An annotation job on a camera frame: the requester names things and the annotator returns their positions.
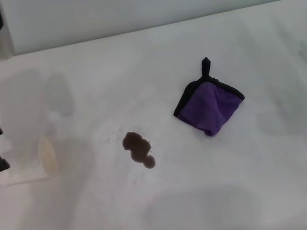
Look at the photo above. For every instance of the white paper cup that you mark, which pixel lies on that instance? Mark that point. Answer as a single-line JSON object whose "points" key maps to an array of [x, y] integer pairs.
{"points": [[31, 165]]}

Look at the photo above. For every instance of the purple rag with black trim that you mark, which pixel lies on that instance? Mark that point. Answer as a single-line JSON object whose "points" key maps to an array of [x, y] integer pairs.
{"points": [[208, 108]]}

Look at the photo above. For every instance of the dark brown liquid stain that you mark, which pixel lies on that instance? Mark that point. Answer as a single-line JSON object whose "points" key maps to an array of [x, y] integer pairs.
{"points": [[139, 148]]}

